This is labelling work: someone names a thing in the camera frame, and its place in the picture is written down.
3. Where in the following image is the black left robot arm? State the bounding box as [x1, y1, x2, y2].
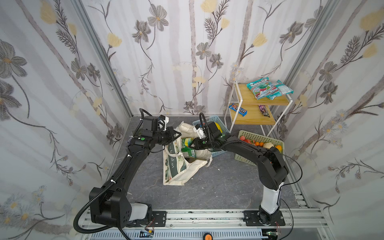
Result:
[90, 127, 182, 228]

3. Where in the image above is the blue plastic basket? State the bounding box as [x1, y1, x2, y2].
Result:
[190, 116, 230, 157]

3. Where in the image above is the purple candy bag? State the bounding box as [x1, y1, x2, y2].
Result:
[258, 105, 270, 118]

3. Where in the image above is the green plastic basket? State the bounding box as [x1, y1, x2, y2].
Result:
[238, 130, 285, 154]

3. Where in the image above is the yellow squash toy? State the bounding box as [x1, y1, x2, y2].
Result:
[215, 122, 223, 133]

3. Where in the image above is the black corrugated cable hose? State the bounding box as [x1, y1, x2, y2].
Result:
[72, 158, 130, 235]

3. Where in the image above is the teal snack packet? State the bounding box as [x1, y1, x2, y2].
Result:
[246, 77, 294, 100]

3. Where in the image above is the green snack packet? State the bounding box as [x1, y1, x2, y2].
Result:
[182, 138, 196, 159]

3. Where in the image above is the blue candy bag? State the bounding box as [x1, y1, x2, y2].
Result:
[229, 104, 248, 117]

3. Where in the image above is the white garlic bulb toy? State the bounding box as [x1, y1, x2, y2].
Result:
[263, 143, 275, 149]

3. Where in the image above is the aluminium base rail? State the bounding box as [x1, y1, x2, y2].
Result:
[82, 207, 334, 240]

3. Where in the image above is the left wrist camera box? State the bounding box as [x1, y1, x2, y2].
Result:
[142, 115, 169, 133]

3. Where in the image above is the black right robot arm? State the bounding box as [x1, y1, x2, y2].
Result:
[188, 123, 289, 226]

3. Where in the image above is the white wire wooden shelf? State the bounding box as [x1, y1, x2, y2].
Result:
[224, 81, 293, 137]

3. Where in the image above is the canvas tote bag floral print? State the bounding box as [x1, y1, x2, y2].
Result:
[163, 122, 213, 186]

